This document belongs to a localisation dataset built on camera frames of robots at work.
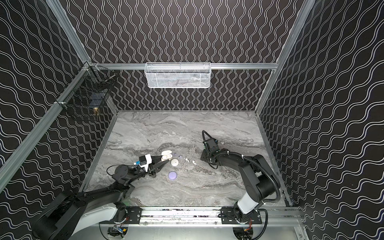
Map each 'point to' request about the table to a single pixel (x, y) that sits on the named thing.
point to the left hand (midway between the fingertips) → (169, 159)
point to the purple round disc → (172, 175)
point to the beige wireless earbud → (193, 162)
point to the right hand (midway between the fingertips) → (206, 157)
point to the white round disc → (174, 162)
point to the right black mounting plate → (228, 217)
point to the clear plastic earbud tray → (180, 156)
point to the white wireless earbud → (186, 159)
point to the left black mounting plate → (134, 214)
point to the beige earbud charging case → (166, 155)
